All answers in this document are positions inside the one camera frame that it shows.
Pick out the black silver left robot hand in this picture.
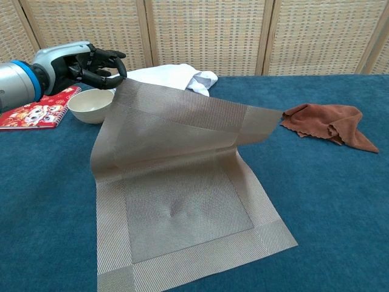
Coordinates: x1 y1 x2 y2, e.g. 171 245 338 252
32 41 128 95

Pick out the cream ceramic bowl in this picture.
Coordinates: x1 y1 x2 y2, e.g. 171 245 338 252
67 88 115 125

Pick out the beige woven placemat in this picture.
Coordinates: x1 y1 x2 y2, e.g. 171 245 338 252
90 75 298 292

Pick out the red spiral calendar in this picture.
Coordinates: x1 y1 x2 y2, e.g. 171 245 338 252
0 86 82 131

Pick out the woven rattan screen panel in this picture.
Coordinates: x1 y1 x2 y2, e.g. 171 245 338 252
144 0 274 77
0 0 51 64
263 0 389 77
369 30 389 75
19 0 153 74

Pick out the crumpled white cloth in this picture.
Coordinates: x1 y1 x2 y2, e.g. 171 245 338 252
126 63 219 98

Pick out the brown microfiber cloth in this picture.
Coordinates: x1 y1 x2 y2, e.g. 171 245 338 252
280 103 380 154

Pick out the teal felt table cover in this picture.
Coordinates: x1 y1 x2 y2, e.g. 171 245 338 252
0 74 389 292

